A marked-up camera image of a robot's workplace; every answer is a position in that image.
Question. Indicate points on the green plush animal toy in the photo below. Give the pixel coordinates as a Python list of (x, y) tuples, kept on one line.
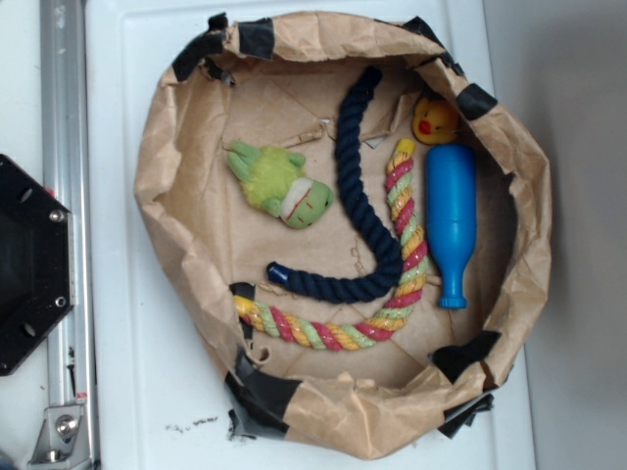
[(274, 181)]

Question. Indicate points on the brown paper bag bin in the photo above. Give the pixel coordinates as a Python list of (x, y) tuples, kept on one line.
[(280, 82)]

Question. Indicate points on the blue plastic bottle toy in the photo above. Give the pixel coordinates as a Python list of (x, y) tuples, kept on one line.
[(451, 216)]

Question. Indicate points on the yellow rubber duck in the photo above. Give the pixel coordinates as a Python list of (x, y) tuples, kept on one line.
[(435, 122)]

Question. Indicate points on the multicolour twisted rope toy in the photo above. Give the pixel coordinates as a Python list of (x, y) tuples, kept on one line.
[(396, 311)]

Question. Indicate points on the dark blue rope toy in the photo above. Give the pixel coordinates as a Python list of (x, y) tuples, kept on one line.
[(385, 247)]

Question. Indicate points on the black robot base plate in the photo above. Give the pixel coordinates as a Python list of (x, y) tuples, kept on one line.
[(35, 265)]

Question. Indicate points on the aluminium rail extrusion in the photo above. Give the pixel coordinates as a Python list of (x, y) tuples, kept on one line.
[(71, 345)]

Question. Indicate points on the metal corner bracket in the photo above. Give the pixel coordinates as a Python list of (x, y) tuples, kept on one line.
[(62, 441)]

